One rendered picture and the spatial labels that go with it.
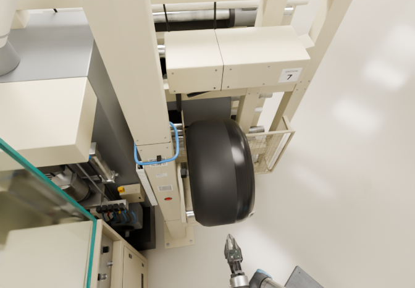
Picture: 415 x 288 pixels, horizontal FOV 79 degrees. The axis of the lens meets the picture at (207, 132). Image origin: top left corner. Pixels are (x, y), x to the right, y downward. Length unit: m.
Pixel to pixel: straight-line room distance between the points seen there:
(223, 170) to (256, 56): 0.51
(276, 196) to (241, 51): 1.89
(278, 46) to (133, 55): 0.71
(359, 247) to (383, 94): 2.20
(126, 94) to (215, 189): 0.61
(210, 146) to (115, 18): 0.73
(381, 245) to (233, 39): 2.43
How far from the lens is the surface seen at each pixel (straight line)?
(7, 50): 1.18
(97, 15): 0.61
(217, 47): 1.13
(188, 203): 1.75
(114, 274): 1.63
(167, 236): 2.52
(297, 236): 2.68
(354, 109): 3.80
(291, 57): 1.15
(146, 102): 0.78
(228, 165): 1.15
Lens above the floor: 2.46
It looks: 55 degrees down
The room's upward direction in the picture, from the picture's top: 3 degrees clockwise
